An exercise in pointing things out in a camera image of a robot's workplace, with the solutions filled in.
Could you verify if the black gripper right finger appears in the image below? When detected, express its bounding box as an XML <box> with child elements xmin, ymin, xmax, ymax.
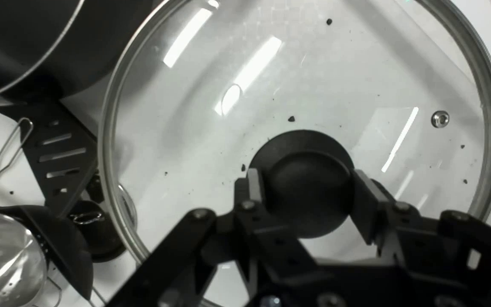
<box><xmin>352</xmin><ymin>169</ymin><xmax>491</xmax><ymax>274</ymax></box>

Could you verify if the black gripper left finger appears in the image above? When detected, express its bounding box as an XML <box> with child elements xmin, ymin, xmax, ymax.
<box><xmin>105</xmin><ymin>167</ymin><xmax>301</xmax><ymax>307</ymax></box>

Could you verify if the glass pot lid black knob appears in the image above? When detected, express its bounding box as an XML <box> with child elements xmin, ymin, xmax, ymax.
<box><xmin>96</xmin><ymin>0</ymin><xmax>491</xmax><ymax>269</ymax></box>

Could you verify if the black slotted spatula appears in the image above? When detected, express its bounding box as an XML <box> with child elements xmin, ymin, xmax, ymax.
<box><xmin>0</xmin><ymin>99</ymin><xmax>139</xmax><ymax>262</ymax></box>

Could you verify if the metal strainer with black handle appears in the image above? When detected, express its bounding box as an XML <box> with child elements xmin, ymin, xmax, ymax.
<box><xmin>0</xmin><ymin>116</ymin><xmax>96</xmax><ymax>307</ymax></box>

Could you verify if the dark pot with black handles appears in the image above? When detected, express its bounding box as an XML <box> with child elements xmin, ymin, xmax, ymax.
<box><xmin>0</xmin><ymin>0</ymin><xmax>165</xmax><ymax>107</ymax></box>

